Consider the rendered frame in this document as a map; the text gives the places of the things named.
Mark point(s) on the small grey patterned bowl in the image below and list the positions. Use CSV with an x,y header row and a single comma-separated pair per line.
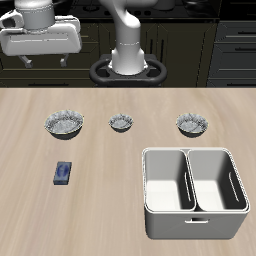
x,y
120,122

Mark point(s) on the large grey patterned bowl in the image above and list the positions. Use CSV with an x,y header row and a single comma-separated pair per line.
x,y
63,122

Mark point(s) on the dark grey drawer unit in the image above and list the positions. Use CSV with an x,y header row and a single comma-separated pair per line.
x,y
233,56

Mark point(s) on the blue cream cheese box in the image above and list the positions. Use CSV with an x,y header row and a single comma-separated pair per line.
x,y
62,172

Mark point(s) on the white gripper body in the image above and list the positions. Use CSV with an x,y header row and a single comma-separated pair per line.
x,y
43,41

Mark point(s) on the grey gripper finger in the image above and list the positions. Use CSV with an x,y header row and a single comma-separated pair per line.
x,y
26,62
64,60

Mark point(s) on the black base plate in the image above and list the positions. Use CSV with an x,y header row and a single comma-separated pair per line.
x,y
156,74

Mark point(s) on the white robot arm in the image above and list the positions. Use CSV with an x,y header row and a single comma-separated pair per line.
x,y
128,50

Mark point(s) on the medium grey patterned bowl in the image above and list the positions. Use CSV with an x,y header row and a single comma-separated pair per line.
x,y
192,124

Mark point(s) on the dark kitchen cupboards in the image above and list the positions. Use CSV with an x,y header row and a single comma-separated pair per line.
x,y
183,50

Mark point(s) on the white two-bin basket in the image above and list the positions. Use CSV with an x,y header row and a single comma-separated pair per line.
x,y
196,226

